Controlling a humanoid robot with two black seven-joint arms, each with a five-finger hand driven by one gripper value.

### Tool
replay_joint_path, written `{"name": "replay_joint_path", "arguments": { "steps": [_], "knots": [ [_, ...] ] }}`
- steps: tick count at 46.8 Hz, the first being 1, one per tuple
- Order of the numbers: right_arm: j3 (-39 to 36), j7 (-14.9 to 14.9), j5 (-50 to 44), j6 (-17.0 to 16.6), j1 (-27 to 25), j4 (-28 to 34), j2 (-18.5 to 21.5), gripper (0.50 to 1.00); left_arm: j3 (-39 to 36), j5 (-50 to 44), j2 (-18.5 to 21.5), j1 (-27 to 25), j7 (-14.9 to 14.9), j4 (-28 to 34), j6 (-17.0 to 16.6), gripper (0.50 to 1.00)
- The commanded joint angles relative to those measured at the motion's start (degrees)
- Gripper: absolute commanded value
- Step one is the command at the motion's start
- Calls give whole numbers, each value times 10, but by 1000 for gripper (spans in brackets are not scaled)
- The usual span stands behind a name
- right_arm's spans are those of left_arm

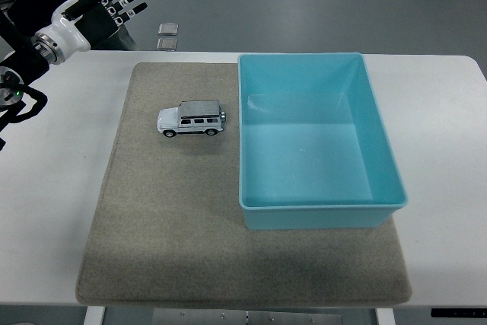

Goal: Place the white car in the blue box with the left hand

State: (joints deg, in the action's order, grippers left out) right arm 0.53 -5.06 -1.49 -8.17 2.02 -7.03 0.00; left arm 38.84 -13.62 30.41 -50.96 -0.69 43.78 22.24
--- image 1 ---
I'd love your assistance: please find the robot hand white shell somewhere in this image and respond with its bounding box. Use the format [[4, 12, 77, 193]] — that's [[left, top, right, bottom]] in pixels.
[[44, 0, 149, 56]]

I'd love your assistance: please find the white toy car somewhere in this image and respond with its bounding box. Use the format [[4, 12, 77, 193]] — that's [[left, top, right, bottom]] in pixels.
[[156, 99, 228, 139]]

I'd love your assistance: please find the blue plastic box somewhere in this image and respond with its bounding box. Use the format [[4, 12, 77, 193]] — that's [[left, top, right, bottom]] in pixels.
[[237, 52, 409, 231]]

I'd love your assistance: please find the brown felt mat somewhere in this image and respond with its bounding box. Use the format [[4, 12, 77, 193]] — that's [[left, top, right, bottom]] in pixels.
[[75, 61, 413, 307]]

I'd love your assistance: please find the white table leg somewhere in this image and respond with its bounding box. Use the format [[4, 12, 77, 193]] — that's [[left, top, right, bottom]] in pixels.
[[83, 306, 106, 325], [375, 307, 396, 325]]

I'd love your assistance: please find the grey metal plate with screws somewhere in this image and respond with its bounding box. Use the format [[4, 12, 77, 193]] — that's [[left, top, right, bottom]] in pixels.
[[151, 309, 343, 325]]

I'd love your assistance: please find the black table control panel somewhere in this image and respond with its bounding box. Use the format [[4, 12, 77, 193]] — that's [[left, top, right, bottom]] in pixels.
[[430, 307, 487, 319]]

